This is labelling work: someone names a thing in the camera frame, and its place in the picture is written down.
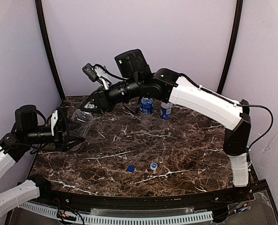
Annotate small clear bottle white cap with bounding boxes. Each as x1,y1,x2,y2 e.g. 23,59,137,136
69,109,93,139

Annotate Pocari Sweat bottle blue label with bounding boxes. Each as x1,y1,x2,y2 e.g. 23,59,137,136
140,98,154,128

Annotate Pepsi bottle blue label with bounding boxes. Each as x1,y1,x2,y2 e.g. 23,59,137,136
160,102,173,122

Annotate blue Pepsi bottle cap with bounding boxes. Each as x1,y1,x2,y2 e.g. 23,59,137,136
127,165,135,173

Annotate white blue bottle cap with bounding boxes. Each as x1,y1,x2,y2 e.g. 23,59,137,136
150,163,158,170

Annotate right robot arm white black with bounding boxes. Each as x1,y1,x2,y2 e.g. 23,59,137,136
80,49,251,187

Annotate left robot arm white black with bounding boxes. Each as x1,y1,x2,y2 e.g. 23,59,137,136
0,105,84,218

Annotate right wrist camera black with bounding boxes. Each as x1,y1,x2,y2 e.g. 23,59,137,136
82,63,112,90

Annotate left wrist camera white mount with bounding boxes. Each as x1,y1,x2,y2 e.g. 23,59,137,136
50,110,58,136

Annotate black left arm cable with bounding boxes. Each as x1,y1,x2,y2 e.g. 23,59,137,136
30,109,69,155

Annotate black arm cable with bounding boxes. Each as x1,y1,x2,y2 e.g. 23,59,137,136
180,72,274,165
30,109,69,155

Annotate black table front rail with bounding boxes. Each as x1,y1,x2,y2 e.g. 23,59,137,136
29,174,256,211

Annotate small circuit board with wires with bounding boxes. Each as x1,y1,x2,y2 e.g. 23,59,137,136
56,210,76,222

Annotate grey slotted cable duct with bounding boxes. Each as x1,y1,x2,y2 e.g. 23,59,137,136
19,202,213,225

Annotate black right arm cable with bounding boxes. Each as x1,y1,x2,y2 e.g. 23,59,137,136
180,72,274,165

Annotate black left corner post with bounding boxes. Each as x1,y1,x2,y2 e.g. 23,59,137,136
35,0,66,101

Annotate black corner post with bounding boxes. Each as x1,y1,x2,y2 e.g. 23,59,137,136
35,0,66,101
217,0,244,94

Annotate black right corner post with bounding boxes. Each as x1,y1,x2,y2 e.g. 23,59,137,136
217,0,244,94

